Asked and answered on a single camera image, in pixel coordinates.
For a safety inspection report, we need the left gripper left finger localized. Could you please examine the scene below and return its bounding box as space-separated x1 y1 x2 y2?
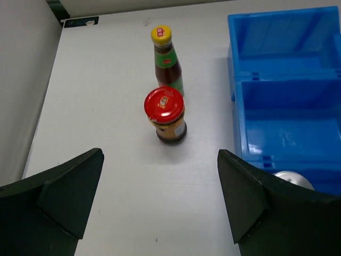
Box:
1 148 104 255

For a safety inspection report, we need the blue three-compartment plastic bin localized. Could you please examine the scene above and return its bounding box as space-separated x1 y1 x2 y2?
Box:
228 6 340 196

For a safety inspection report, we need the left black corner label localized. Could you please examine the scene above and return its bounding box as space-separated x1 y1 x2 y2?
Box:
60 16 99 28

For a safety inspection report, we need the left red-lid sauce jar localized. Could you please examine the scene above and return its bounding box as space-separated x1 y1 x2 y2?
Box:
144 86 187 144

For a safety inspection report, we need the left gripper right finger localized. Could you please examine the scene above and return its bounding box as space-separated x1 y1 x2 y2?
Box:
217 149 340 255

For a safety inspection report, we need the silver-top shaker can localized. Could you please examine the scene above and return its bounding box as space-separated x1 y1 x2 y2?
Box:
273 171 315 190

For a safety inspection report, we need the left yellow-cap sauce bottle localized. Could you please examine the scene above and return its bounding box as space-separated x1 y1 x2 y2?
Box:
151 25 184 95

